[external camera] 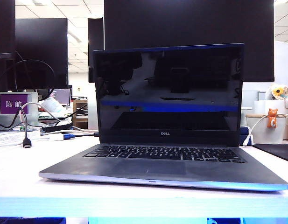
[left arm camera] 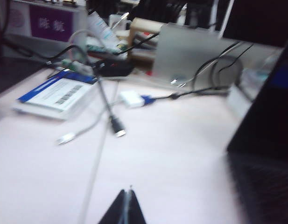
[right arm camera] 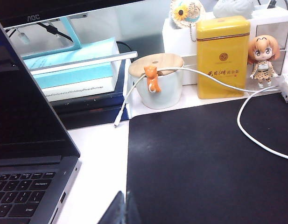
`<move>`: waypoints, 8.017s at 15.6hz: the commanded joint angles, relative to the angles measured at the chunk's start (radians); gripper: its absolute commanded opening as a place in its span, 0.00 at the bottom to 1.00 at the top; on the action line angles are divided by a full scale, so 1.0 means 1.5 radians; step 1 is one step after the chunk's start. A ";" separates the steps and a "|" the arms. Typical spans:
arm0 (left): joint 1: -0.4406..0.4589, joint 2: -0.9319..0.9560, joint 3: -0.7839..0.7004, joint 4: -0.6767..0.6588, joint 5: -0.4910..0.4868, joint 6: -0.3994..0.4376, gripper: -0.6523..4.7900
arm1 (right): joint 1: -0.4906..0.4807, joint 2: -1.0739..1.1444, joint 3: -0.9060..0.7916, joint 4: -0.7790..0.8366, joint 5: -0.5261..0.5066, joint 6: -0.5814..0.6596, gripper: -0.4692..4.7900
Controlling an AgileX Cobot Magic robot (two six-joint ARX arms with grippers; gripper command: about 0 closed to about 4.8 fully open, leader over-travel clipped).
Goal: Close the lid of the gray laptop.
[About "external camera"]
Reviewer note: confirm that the gray Dell laptop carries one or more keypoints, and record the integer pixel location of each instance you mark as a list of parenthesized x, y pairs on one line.
[(157, 168)]

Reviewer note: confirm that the white adapter with blue connector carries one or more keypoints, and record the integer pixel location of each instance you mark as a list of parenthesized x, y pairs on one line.
[(69, 137)]

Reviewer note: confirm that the narrow black monitor panel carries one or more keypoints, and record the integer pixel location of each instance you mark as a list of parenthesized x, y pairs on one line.
[(96, 46)]

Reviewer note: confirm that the small distant lit monitor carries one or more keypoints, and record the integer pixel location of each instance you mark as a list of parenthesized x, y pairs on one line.
[(62, 96)]

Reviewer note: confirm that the flat black pouch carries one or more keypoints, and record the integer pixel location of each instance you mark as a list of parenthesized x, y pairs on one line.
[(57, 128)]

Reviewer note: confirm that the crumpled white plastic bag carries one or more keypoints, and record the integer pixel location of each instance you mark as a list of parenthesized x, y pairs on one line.
[(50, 105)]

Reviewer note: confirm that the large black AOC monitor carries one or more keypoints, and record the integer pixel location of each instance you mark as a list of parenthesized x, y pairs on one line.
[(181, 23)]

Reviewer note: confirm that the white paper roll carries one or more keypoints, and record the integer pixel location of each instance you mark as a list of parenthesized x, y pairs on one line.
[(260, 107)]

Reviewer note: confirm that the white ceramic mug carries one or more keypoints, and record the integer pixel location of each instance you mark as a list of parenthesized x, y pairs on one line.
[(260, 133)]

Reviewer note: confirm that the orange cat figurine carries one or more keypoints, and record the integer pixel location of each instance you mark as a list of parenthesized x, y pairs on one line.
[(272, 119)]

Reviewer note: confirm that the purple name plate sign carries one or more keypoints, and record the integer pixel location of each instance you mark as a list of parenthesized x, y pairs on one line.
[(14, 104)]

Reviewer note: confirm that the sunflower plush toy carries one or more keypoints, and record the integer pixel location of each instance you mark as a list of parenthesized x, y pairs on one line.
[(278, 91)]

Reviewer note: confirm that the black mouse pad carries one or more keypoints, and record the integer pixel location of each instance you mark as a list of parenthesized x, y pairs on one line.
[(279, 151)]

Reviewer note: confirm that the black monitor with thin bezel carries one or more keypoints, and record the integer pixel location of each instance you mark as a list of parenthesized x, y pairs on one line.
[(3, 28)]

